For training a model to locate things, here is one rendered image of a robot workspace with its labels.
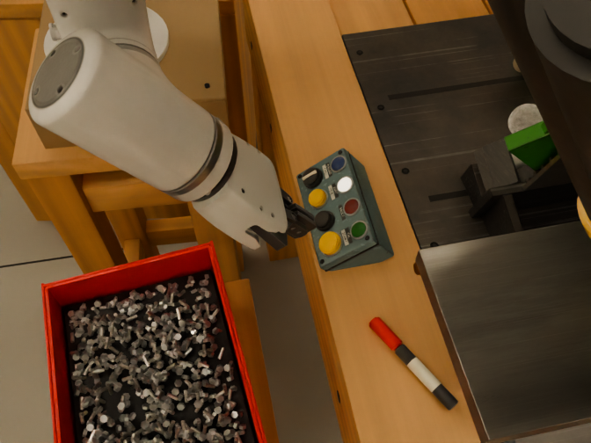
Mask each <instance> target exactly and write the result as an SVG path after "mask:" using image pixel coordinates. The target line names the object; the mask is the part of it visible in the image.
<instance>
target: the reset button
mask: <svg viewBox="0 0 591 443"><path fill-rule="evenodd" d="M325 200H326V194H325V192H324V191H323V190H321V189H315V190H313V191H312V192H311V193H310V195H309V203H310V204H311V205H312V206H313V207H321V206H322V205H323V204H324V203H325Z"/></svg>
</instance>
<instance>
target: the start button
mask: <svg viewBox="0 0 591 443"><path fill-rule="evenodd" d="M340 244H341V239H340V236H339V235H338V234H337V233H335V232H332V231H329V232H326V233H325V234H323V235H322V236H321V238H320V240H319V249H320V250H321V251H322V252H323V253H324V254H326V255H332V254H333V253H335V252H336V251H337V250H338V249H339V247H340Z"/></svg>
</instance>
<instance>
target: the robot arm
mask: <svg viewBox="0 0 591 443"><path fill-rule="evenodd" d="M46 2H47V5H48V8H49V10H50V12H51V14H52V17H53V19H54V23H53V24H52V23H49V24H48V26H49V30H48V31H47V34H46V37H45V39H44V52H45V55H46V58H45V59H44V61H43V62H42V64H41V65H40V67H39V69H38V71H37V73H36V75H35V77H34V79H33V83H32V86H31V90H30V94H29V100H28V106H29V112H30V115H31V117H32V119H33V120H34V122H35V123H37V124H38V125H40V126H41V127H44V128H45V129H47V130H49V131H51V132H52V133H54V134H57V135H59V136H61V137H62V138H63V139H65V140H67V141H69V142H72V143H74V144H75V145H77V146H78V147H80V148H82V149H85V150H86V151H88V152H90V153H92V154H93V155H95V156H97V157H99V158H101V159H103V160H105V161H107V162H108V163H110V164H112V165H114V166H116V167H118V168H119V169H121V170H123V171H125V172H127V173H129V174H130V175H132V176H134V177H136V178H139V179H140V180H141V181H143V182H145V183H147V184H149V185H151V186H153V187H155V188H157V189H158V190H160V191H162V192H164V193H166V194H168V195H170V196H172V197H173V198H174V199H176V200H180V201H192V204H193V208H194V209H195V210H196V211H197V212H198V213H199V214H200V215H202V216H203V217H204V218H205V219H206V220H207V221H209V222H210V223H212V224H213V225H214V226H215V227H217V228H218V229H220V230H221V231H222V232H223V233H225V234H226V235H228V236H230V237H232V238H233V239H235V240H237V241H238V242H240V243H241V244H243V245H245V246H247V247H249V248H251V249H254V250H256V249H258V248H259V247H260V242H259V236H260V237H261V238H262V239H263V240H265V241H266V242H267V243H268V244H270V245H271V246H272V247H273V248H274V249H276V250H277V251H278V250H280V249H282V248H284V247H286V246H287V245H288V237H287V235H289V236H291V237H293V238H299V237H303V236H305V235H307V234H308V232H310V231H312V230H313V229H315V228H316V227H317V225H316V223H315V222H314V220H315V218H314V215H313V214H312V213H310V212H309V211H307V210H306V209H304V208H303V207H301V206H299V205H298V204H296V203H295V204H293V200H292V198H291V197H290V195H289V194H287V193H286V192H285V191H284V190H282V189H281V188H280V186H279V182H278V178H277V175H276V171H275V168H274V165H273V163H272V162H271V160H270V159H269V158H268V157H267V156H265V155H264V154H263V153H262V152H260V151H259V150H258V149H256V148H254V147H253V146H252V145H251V144H249V143H248V142H246V141H244V140H242V139H241V138H239V137H237V136H235V135H234V134H232V133H231V131H230V130H229V128H228V127H227V126H226V125H225V124H224V123H223V122H222V121H221V120H220V119H219V118H216V117H215V116H213V115H212V114H211V113H209V112H208V111H206V110H205V109H203V108H202V107H201V106H199V105H198V104H196V103H195V102H194V101H192V100H191V99H190V98H189V97H187V96H186V95H185V94H183V93H182V92H181V91H179V90H178V89H177V88H176V87H175V86H174V85H173V84H172V83H171V82H170V81H169V80H168V78H167V77H166V76H165V74H164V72H163V71H162V70H161V67H160V64H159V63H160V61H161V60H162V59H163V58H164V56H165V54H166V52H167V50H168V47H169V33H168V29H167V26H166V24H165V22H164V20H163V19H162V18H161V17H160V16H159V15H158V14H157V13H155V12H154V11H153V10H152V9H150V8H148V7H146V2H145V0H46Z"/></svg>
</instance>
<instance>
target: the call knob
mask: <svg viewBox="0 0 591 443"><path fill-rule="evenodd" d="M320 178H321V173H320V171H319V170H318V169H317V168H309V169H308V170H306V171H305V172H304V174H303V183H304V184H305V185H307V186H309V187H312V186H314V185H316V184H317V183H318V182H319V180H320Z"/></svg>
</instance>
